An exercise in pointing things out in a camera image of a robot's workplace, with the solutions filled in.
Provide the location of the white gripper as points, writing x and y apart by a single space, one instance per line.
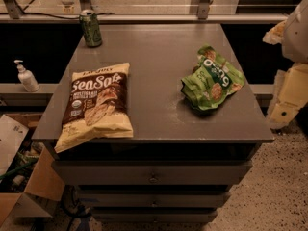
296 38

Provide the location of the green rice chip bag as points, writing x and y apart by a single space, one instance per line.
212 80

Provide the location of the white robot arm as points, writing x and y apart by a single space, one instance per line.
295 37

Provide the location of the yellow sea salt chip bag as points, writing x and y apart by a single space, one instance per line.
97 107

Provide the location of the green soda can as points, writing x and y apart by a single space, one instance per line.
90 26

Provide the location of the grey drawer cabinet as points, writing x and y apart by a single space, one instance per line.
179 166

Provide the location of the white pump bottle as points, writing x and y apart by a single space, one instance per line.
26 77

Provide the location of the cardboard box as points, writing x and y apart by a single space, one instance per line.
29 187

